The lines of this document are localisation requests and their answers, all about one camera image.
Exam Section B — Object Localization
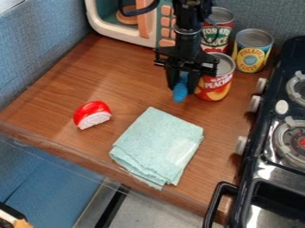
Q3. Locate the toy stove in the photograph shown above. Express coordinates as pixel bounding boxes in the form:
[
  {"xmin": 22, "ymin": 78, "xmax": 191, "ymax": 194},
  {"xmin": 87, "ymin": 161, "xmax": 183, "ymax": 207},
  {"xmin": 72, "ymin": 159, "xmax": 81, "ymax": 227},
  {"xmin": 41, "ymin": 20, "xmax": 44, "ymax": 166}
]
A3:
[{"xmin": 201, "ymin": 35, "xmax": 305, "ymax": 228}]

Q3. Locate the red and orange can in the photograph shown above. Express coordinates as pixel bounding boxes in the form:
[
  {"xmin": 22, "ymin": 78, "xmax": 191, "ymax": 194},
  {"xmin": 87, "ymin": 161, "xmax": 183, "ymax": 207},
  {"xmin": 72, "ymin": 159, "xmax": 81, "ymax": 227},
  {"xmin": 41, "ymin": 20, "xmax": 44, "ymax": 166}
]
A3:
[{"xmin": 193, "ymin": 52, "xmax": 237, "ymax": 102}]

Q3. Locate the blue spoon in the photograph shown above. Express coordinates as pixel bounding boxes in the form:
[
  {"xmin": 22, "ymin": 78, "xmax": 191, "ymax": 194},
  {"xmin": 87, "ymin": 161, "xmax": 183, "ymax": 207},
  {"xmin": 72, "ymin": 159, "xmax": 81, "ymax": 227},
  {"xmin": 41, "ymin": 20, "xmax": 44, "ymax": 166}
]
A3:
[{"xmin": 171, "ymin": 70, "xmax": 191, "ymax": 104}]

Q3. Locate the red and green can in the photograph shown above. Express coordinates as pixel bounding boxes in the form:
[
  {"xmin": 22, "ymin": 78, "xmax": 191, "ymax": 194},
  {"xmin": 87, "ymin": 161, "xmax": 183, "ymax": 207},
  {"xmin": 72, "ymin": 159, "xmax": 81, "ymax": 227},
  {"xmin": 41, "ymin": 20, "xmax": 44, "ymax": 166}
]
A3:
[{"xmin": 199, "ymin": 6, "xmax": 236, "ymax": 55}]

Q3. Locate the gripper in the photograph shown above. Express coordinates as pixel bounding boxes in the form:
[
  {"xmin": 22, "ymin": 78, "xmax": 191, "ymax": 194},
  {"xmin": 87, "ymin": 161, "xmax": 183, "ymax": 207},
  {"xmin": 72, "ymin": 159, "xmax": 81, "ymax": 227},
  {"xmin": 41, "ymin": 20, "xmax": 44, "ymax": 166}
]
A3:
[{"xmin": 152, "ymin": 30, "xmax": 221, "ymax": 95}]

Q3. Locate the red and white toy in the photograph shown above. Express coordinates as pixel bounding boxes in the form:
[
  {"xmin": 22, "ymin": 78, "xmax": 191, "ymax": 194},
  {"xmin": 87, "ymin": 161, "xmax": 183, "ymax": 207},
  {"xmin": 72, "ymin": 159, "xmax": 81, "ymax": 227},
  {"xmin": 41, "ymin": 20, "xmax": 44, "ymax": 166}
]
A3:
[{"xmin": 72, "ymin": 100, "xmax": 113, "ymax": 131}]

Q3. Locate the toy microwave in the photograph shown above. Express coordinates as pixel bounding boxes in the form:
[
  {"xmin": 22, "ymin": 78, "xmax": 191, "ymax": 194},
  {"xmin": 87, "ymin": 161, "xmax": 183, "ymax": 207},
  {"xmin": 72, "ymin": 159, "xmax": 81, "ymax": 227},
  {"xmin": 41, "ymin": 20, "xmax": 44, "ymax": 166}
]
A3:
[{"xmin": 83, "ymin": 0, "xmax": 179, "ymax": 49}]

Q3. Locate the yellow and blue can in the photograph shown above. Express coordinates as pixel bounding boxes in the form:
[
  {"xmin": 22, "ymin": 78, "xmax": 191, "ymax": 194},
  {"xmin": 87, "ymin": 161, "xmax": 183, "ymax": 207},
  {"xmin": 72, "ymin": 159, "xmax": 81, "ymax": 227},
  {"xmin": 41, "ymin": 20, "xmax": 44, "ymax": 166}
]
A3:
[{"xmin": 231, "ymin": 28, "xmax": 276, "ymax": 74}]

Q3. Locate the light blue cloth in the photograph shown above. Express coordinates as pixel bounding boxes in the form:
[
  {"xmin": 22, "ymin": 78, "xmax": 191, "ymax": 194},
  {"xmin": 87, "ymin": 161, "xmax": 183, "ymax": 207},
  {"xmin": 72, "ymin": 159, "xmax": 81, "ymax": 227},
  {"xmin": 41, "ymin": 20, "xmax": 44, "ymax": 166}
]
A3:
[{"xmin": 108, "ymin": 106, "xmax": 205, "ymax": 191}]

